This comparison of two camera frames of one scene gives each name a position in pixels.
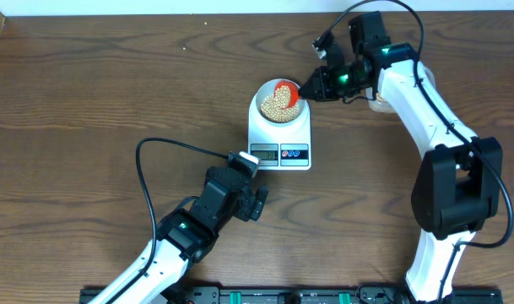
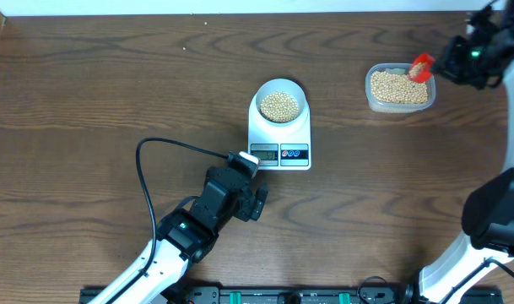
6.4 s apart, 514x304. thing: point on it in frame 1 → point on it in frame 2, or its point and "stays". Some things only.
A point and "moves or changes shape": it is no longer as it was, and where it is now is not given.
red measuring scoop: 286,94 moves or changes shape
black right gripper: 324,92 → 446,66
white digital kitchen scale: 279,127 stays
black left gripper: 252,205 stays
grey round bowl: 268,109 stays
